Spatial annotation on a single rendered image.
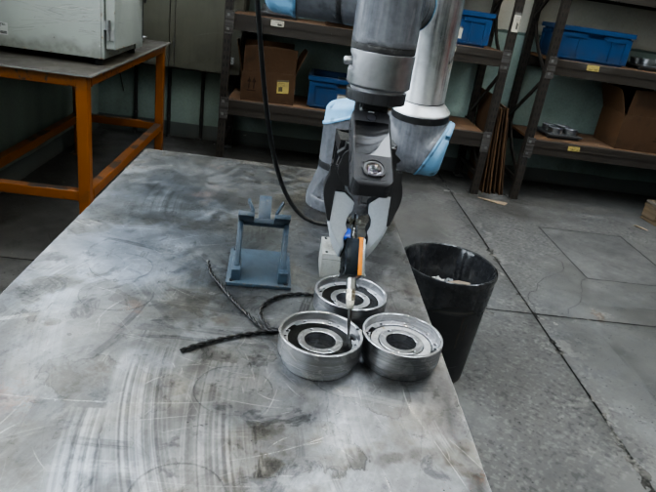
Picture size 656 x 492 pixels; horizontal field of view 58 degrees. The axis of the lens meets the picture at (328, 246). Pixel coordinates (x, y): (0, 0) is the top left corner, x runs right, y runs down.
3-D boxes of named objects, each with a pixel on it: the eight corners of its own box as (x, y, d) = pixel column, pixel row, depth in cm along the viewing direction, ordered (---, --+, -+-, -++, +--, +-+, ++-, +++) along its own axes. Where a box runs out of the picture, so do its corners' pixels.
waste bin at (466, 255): (479, 398, 208) (512, 290, 191) (386, 389, 205) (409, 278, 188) (457, 344, 239) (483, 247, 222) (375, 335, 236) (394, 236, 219)
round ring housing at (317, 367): (372, 357, 78) (377, 331, 76) (330, 396, 69) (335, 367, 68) (306, 327, 82) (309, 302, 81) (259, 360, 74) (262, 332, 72)
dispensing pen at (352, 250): (339, 344, 72) (347, 209, 75) (333, 344, 76) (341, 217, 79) (356, 345, 72) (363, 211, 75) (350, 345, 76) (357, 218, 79)
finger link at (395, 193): (397, 223, 76) (402, 155, 73) (399, 226, 75) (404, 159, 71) (360, 223, 76) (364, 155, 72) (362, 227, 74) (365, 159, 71)
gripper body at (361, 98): (384, 177, 80) (399, 86, 75) (394, 198, 72) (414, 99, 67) (327, 171, 79) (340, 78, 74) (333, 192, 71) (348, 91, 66)
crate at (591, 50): (601, 61, 444) (611, 30, 435) (626, 68, 409) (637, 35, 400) (534, 52, 439) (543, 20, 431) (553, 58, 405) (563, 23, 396)
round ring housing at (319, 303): (334, 291, 93) (337, 267, 92) (393, 314, 89) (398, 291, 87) (298, 316, 85) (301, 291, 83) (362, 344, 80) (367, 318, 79)
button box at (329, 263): (361, 282, 97) (366, 256, 95) (318, 278, 97) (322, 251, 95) (357, 262, 105) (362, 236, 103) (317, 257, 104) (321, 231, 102)
